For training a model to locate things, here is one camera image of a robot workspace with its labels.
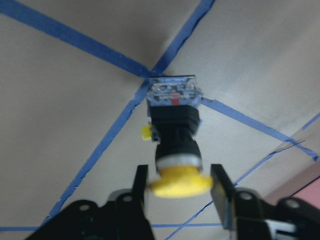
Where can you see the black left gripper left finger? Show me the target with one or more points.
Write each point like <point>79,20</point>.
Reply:
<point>125,211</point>

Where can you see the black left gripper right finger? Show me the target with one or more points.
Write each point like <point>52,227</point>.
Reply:
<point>241,210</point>

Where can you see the yellow push button switch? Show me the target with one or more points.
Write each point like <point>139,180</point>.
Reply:
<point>174,119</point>

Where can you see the pink plastic bin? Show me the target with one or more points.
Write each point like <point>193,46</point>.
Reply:
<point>294,184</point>

